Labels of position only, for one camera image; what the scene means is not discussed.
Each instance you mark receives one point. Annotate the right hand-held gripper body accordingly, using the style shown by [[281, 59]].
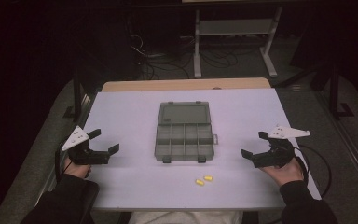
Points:
[[276, 157]]

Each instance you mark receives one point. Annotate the black metal stand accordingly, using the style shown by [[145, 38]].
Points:
[[77, 99], [335, 99]]

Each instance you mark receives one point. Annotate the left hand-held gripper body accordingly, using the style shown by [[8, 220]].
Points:
[[85, 157]]

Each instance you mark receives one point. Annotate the person's left hand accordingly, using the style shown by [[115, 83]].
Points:
[[77, 170]]

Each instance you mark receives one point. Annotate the metal floor rail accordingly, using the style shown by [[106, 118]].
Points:
[[354, 146]]

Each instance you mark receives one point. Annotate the wooden table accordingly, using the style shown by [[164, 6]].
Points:
[[183, 84]]

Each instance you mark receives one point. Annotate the person's right hand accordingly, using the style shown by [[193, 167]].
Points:
[[287, 174]]

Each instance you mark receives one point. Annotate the grey translucent compartment box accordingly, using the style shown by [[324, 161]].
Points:
[[184, 137]]

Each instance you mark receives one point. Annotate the small yellow capsule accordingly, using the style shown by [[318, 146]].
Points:
[[208, 178], [199, 182]]

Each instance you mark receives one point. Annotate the white metal desk frame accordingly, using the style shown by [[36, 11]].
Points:
[[236, 27]]

